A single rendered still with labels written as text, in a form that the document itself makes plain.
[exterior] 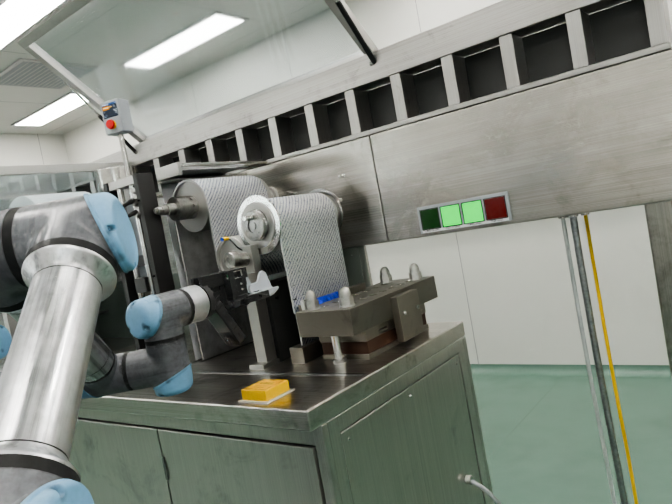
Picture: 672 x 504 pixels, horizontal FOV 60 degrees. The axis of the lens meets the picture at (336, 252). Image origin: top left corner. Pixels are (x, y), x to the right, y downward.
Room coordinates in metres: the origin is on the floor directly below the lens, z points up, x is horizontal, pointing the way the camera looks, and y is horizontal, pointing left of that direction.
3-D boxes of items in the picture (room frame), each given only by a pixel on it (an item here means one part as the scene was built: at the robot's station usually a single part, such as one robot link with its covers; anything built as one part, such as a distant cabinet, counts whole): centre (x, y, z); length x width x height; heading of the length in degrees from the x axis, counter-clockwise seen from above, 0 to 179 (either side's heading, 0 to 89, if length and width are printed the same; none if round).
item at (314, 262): (1.52, 0.06, 1.11); 0.23 x 0.01 x 0.18; 142
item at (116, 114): (1.82, 0.59, 1.66); 0.07 x 0.07 x 0.10; 68
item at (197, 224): (1.72, 0.29, 1.34); 0.25 x 0.14 x 0.14; 142
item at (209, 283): (1.25, 0.26, 1.12); 0.12 x 0.08 x 0.09; 142
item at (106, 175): (1.99, 0.68, 1.50); 0.14 x 0.14 x 0.06
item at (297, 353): (1.52, 0.05, 0.92); 0.28 x 0.04 x 0.04; 142
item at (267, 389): (1.18, 0.19, 0.91); 0.07 x 0.07 x 0.02; 52
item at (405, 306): (1.43, -0.15, 0.97); 0.10 x 0.03 x 0.11; 142
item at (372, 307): (1.48, -0.07, 1.00); 0.40 x 0.16 x 0.06; 142
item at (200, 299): (1.19, 0.31, 1.11); 0.08 x 0.05 x 0.08; 52
